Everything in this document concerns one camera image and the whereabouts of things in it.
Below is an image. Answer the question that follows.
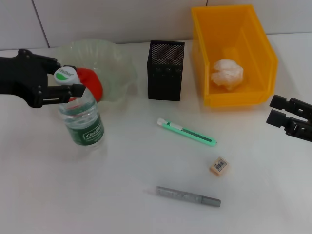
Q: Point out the white paper ball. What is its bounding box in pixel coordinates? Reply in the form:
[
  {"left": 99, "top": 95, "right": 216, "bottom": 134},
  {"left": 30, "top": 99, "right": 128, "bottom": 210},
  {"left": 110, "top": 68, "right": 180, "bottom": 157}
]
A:
[{"left": 210, "top": 58, "right": 245, "bottom": 92}]

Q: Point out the clear bottle with green label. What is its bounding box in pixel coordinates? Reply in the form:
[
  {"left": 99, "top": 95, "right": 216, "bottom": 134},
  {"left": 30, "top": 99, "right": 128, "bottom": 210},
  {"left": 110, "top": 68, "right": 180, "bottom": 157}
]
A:
[{"left": 53, "top": 65, "right": 106, "bottom": 152}]

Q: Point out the green utility knife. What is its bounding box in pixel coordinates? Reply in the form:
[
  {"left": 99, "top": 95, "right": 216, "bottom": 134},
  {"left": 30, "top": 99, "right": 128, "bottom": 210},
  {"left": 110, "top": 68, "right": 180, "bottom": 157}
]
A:
[{"left": 156, "top": 117, "right": 218, "bottom": 148}]

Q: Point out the beige eraser with barcode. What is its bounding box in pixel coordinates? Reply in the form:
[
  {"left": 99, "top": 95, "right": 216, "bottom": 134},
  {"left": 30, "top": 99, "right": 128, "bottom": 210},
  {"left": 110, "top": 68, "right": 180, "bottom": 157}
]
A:
[{"left": 209, "top": 156, "right": 231, "bottom": 177}]

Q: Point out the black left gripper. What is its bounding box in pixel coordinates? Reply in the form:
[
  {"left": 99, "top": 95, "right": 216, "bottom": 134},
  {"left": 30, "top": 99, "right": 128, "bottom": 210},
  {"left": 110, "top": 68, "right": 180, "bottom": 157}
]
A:
[{"left": 0, "top": 48, "right": 86, "bottom": 108}]

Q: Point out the grey marker pen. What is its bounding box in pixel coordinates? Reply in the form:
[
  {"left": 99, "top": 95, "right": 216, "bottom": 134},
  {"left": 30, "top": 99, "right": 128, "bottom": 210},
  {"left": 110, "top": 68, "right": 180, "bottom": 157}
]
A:
[{"left": 143, "top": 186, "right": 222, "bottom": 208}]

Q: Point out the translucent green fruit plate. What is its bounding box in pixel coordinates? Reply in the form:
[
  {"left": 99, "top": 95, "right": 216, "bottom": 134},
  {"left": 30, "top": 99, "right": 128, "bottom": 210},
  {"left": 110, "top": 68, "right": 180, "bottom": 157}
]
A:
[{"left": 51, "top": 39, "right": 139, "bottom": 109}]

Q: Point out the red-orange toy orange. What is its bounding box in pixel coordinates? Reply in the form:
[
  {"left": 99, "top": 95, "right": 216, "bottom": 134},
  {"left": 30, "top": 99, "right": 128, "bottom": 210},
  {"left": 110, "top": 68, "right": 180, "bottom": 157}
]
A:
[{"left": 69, "top": 67, "right": 104, "bottom": 102}]

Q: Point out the black mesh pen holder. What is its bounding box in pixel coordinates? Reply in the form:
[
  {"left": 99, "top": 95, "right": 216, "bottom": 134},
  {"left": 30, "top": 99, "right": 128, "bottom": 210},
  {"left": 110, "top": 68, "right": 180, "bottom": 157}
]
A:
[{"left": 147, "top": 40, "right": 185, "bottom": 101}]

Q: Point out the yellow plastic storage bin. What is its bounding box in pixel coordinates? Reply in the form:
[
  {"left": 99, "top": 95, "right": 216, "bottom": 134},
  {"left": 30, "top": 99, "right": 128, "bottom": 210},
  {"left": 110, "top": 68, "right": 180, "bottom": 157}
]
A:
[{"left": 191, "top": 4, "right": 278, "bottom": 108}]

